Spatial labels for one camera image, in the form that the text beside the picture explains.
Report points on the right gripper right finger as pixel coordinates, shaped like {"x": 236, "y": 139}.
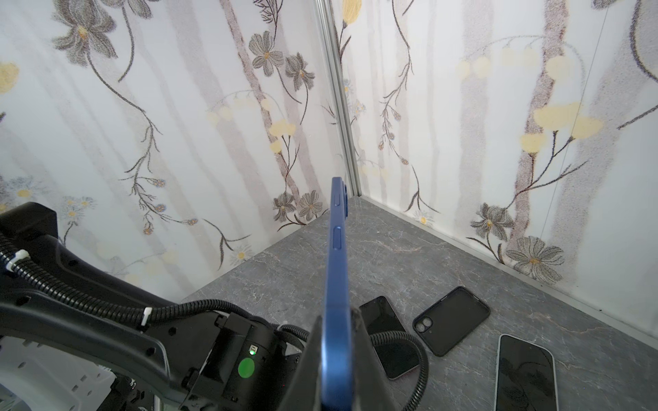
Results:
{"x": 369, "y": 386}

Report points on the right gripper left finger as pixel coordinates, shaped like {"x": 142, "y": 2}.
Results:
{"x": 304, "y": 391}

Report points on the blue-edged phone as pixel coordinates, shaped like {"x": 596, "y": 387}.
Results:
{"x": 336, "y": 380}

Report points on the light blue case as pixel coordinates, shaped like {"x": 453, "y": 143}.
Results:
{"x": 527, "y": 372}

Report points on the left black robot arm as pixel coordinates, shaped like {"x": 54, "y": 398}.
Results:
{"x": 198, "y": 355}

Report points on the black case upper centre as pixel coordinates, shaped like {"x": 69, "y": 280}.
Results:
{"x": 450, "y": 320}

